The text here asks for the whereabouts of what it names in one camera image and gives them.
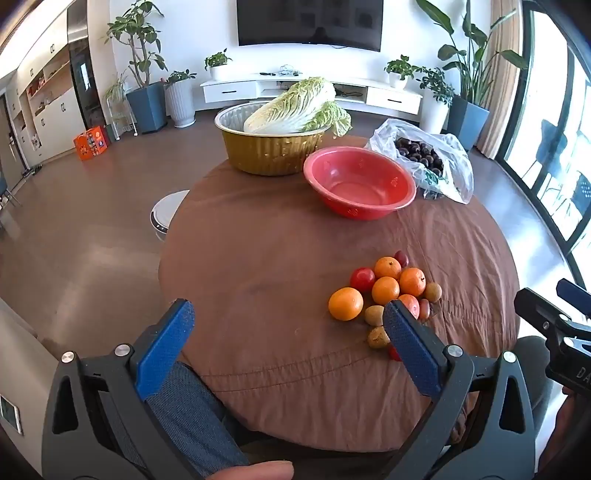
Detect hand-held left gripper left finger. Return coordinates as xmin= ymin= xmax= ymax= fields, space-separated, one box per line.
xmin=41 ymin=298 xmax=241 ymax=480

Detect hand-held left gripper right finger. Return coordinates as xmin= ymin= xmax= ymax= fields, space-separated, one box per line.
xmin=383 ymin=300 xmax=539 ymax=480

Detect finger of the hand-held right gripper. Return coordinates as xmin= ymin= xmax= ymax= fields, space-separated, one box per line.
xmin=514 ymin=287 xmax=573 ymax=334
xmin=556 ymin=278 xmax=591 ymax=319

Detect orange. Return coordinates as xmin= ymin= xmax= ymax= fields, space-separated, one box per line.
xmin=328 ymin=287 xmax=364 ymax=322
xmin=372 ymin=276 xmax=400 ymax=306
xmin=399 ymin=267 xmax=427 ymax=297
xmin=374 ymin=257 xmax=402 ymax=280
xmin=398 ymin=294 xmax=421 ymax=319

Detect red plastic basin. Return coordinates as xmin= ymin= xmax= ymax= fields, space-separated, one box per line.
xmin=303 ymin=146 xmax=417 ymax=220

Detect person's left hand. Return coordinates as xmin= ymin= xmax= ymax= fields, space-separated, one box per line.
xmin=217 ymin=460 xmax=295 ymax=480

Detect person's right leg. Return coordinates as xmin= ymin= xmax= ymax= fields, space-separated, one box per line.
xmin=512 ymin=336 xmax=555 ymax=418

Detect person's leg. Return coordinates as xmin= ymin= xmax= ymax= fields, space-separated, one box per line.
xmin=148 ymin=360 xmax=252 ymax=478
xmin=512 ymin=336 xmax=555 ymax=418

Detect person's left leg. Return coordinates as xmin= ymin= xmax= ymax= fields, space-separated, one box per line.
xmin=148 ymin=360 xmax=252 ymax=478

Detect black framed glass door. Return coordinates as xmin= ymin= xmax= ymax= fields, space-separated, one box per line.
xmin=496 ymin=0 xmax=591 ymax=278

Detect blue outdoor chair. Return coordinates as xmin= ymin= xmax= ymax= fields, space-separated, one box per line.
xmin=538 ymin=119 xmax=571 ymax=176
xmin=570 ymin=171 xmax=591 ymax=217

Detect brown tablecloth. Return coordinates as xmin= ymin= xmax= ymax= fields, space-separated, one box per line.
xmin=158 ymin=134 xmax=522 ymax=453

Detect white robot vacuum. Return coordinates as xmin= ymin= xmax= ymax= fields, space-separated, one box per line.
xmin=150 ymin=190 xmax=191 ymax=243

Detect clear plastic bag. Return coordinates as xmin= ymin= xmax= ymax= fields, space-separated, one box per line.
xmin=365 ymin=119 xmax=475 ymax=205

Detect small white framed panel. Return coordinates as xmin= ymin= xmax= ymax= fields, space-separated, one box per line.
xmin=0 ymin=394 xmax=23 ymax=435

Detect pile of dark chestnuts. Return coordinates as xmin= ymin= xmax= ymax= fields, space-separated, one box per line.
xmin=394 ymin=137 xmax=445 ymax=178

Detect broad-leaf plant blue pot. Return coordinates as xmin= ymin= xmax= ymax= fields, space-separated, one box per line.
xmin=416 ymin=0 xmax=529 ymax=153

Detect golden foil basin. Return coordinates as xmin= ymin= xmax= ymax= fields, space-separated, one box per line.
xmin=215 ymin=102 xmax=340 ymax=176

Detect orange cardboard box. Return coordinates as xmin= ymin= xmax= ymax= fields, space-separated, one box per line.
xmin=74 ymin=126 xmax=110 ymax=161

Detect beige curtain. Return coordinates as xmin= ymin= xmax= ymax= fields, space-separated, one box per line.
xmin=475 ymin=0 xmax=525 ymax=160

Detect bushy plant tall white pot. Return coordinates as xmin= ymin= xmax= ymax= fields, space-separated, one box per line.
xmin=413 ymin=67 xmax=455 ymax=134

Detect blue dining chair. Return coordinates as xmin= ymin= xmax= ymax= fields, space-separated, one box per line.
xmin=0 ymin=173 xmax=21 ymax=213

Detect tall tree plant blue pot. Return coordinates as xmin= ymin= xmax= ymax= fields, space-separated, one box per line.
xmin=104 ymin=0 xmax=169 ymax=134

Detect small plant ribbed white pot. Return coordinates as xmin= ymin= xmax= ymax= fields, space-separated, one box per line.
xmin=164 ymin=69 xmax=197 ymax=128

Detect entrance door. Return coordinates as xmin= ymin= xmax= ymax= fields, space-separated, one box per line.
xmin=0 ymin=90 xmax=23 ymax=185

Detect white television cabinet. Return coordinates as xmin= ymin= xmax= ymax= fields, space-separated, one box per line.
xmin=200 ymin=73 xmax=423 ymax=116

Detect napa cabbage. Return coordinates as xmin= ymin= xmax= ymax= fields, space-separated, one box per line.
xmin=243 ymin=77 xmax=352 ymax=138

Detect black glass cabinet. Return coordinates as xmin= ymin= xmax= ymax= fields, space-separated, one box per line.
xmin=67 ymin=0 xmax=108 ymax=130

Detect black flat television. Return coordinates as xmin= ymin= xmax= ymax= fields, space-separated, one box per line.
xmin=236 ymin=0 xmax=384 ymax=52

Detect grassy plant on wire stand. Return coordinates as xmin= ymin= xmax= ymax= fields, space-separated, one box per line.
xmin=104 ymin=71 xmax=139 ymax=139

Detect white wall cabinets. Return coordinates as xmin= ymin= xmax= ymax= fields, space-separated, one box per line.
xmin=9 ymin=9 xmax=88 ymax=169

